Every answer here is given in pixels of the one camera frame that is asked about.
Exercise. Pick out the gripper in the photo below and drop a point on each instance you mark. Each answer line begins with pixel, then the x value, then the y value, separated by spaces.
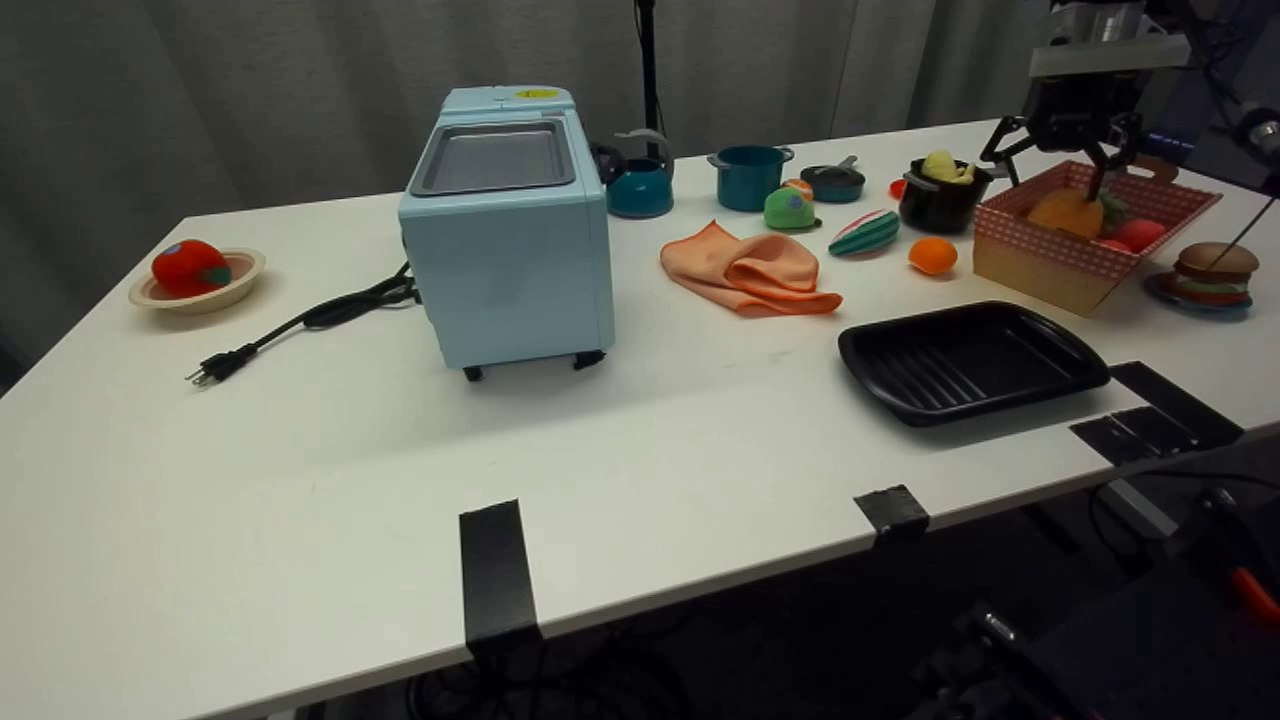
pixel 1080 105

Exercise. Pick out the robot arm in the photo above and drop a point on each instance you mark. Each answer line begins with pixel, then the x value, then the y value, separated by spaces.
pixel 1095 18

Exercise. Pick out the pineapple plush toy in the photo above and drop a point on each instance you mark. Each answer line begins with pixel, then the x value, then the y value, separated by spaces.
pixel 1065 212

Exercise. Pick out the yellow plush toy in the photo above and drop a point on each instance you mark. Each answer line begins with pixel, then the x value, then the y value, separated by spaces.
pixel 945 166

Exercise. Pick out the red patterned carton box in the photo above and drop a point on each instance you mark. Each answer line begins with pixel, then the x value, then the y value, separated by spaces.
pixel 1050 265

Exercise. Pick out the red round plush toy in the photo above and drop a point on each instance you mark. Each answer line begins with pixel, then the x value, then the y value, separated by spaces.
pixel 1140 234

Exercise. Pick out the black toy pot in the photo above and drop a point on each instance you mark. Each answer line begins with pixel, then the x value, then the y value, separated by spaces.
pixel 935 205

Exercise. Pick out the orange fruit plush toy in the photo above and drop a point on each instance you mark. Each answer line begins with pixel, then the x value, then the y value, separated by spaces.
pixel 932 256

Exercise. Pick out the burger plush toy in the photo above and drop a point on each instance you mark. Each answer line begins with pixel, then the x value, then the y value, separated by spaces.
pixel 1212 272

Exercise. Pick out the watermelon slice plush toy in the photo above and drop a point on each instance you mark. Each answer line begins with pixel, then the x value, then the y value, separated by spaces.
pixel 865 233

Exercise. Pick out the small black toy pan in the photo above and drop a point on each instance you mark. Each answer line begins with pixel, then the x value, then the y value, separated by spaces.
pixel 835 183

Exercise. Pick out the black tray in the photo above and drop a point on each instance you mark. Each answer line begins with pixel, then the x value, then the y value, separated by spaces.
pixel 970 365

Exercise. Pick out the small orange plush toy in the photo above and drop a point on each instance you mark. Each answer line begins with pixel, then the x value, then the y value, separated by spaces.
pixel 800 185

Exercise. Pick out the green round plush toy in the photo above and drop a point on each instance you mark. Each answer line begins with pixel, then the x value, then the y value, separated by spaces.
pixel 788 211

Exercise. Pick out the teal toy pot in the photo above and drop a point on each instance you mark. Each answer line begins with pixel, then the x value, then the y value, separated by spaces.
pixel 748 178

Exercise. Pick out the teal toy kettle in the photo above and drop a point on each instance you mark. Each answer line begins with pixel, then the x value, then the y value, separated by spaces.
pixel 640 185

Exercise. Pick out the red tomato plush toy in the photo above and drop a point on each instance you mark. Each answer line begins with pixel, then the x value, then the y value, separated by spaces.
pixel 188 267

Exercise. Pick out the black tape patch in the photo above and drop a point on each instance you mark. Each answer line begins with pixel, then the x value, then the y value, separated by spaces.
pixel 1160 415

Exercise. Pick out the orange cloth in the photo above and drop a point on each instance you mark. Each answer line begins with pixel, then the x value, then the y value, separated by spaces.
pixel 750 270

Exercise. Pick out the black tape strip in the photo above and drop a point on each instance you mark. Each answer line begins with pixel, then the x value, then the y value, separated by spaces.
pixel 893 512
pixel 495 570

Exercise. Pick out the stand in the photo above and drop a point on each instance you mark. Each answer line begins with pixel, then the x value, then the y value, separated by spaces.
pixel 648 70

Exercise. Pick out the light blue toaster oven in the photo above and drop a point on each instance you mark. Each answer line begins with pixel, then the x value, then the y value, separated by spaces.
pixel 505 260

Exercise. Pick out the beige bowl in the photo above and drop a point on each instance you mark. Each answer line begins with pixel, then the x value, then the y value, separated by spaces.
pixel 235 285

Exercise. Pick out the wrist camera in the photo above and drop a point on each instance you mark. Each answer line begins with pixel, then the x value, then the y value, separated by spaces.
pixel 1105 56

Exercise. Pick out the camera on mount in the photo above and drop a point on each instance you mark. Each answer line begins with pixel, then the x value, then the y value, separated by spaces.
pixel 1262 135

